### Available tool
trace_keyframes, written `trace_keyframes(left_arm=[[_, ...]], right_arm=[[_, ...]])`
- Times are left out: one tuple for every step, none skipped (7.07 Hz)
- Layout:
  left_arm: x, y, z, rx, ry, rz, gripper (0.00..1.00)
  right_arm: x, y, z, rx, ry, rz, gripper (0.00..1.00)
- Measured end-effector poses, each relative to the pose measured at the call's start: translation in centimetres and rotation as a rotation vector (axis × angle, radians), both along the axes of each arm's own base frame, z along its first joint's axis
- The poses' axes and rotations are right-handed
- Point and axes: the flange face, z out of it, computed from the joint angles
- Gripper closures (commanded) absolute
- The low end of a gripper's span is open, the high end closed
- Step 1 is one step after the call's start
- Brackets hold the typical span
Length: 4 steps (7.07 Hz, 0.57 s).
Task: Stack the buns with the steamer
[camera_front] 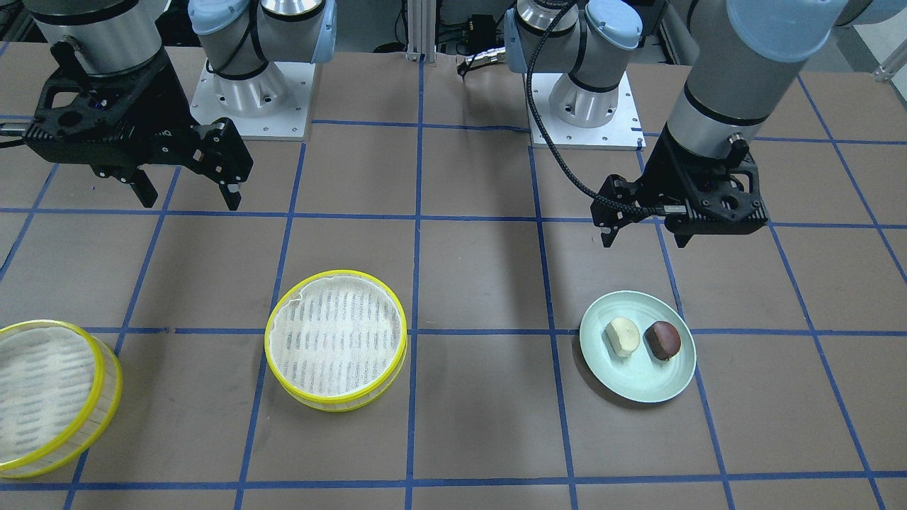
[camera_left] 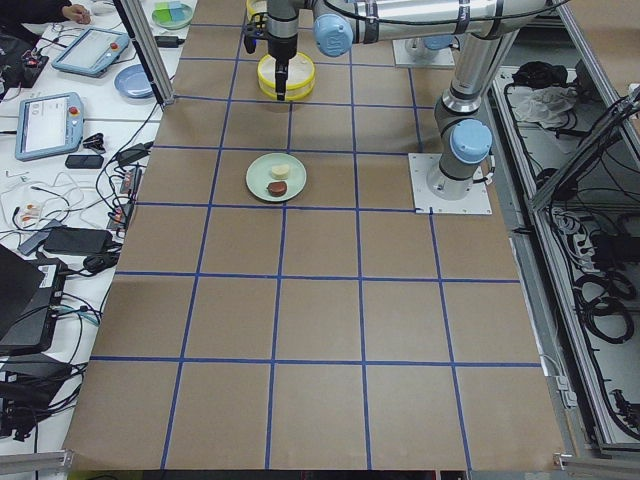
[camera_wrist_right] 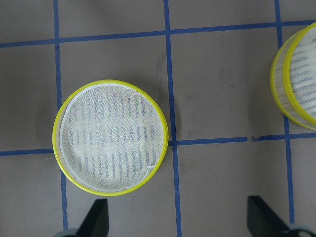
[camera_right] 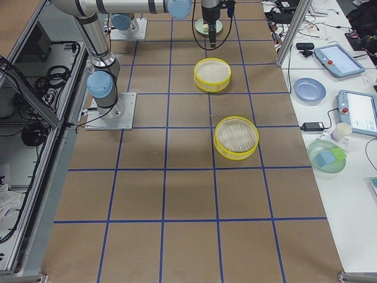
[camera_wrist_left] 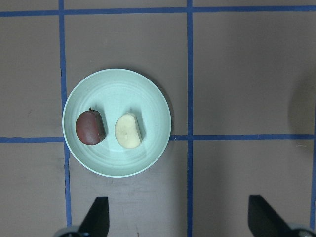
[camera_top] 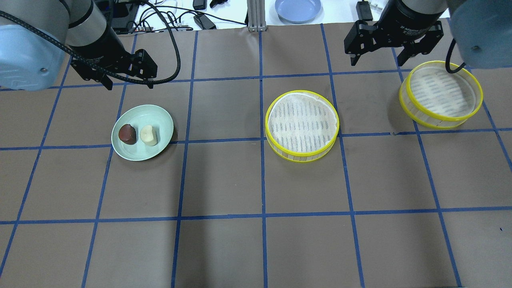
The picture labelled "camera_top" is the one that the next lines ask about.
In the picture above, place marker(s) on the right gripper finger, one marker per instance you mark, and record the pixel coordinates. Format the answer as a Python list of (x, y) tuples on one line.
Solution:
[(405, 55), (354, 58)]

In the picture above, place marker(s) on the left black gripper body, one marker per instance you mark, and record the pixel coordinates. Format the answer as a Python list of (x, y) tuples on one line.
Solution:
[(100, 47)]

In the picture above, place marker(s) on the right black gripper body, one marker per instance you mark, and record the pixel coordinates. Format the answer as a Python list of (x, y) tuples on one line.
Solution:
[(404, 20)]

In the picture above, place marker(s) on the yellow bamboo steamer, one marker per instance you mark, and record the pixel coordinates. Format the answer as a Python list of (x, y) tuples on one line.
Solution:
[(301, 126), (436, 99)]

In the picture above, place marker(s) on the white bun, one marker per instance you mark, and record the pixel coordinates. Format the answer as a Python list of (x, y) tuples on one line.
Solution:
[(148, 135)]

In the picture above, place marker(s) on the brown bun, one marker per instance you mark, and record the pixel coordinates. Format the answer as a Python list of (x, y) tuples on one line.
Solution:
[(127, 134)]

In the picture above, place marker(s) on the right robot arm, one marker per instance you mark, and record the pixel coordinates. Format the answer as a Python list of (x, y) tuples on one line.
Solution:
[(481, 30)]

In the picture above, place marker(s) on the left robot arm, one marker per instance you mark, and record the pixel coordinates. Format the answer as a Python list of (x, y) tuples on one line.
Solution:
[(30, 62)]

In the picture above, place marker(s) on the light green plate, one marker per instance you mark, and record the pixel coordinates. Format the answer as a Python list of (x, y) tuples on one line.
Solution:
[(138, 117)]

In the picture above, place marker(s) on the blue plate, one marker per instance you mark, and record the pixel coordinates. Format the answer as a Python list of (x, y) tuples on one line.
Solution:
[(297, 11)]

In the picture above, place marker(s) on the black power adapter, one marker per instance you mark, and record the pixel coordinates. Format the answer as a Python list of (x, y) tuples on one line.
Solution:
[(203, 22)]

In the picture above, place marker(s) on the aluminium frame post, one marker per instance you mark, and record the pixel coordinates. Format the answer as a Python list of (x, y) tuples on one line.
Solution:
[(256, 16)]

